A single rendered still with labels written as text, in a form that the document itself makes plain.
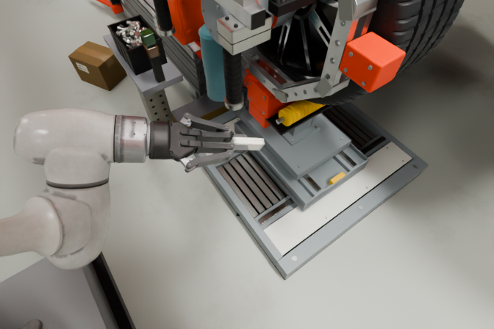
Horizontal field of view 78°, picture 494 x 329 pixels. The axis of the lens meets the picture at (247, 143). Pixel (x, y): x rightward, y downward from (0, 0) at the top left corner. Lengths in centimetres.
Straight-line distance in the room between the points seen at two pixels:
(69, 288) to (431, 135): 168
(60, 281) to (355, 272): 100
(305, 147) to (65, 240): 95
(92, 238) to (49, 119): 22
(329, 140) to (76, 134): 101
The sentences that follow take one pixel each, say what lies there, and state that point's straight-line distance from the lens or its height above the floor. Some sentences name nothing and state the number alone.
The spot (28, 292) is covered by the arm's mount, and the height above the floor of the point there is 41.
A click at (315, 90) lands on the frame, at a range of 80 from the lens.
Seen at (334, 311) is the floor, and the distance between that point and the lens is 130.
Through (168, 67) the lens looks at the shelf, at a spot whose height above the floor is 45.
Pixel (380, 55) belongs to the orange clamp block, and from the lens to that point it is 66.
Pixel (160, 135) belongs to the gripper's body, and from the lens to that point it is 59.
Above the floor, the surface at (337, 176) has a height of 18.
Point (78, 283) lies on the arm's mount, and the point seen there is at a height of 41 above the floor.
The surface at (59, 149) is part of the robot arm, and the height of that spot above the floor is 85.
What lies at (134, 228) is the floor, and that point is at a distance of 143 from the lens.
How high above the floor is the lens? 125
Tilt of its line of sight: 53 degrees down
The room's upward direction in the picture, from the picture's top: straight up
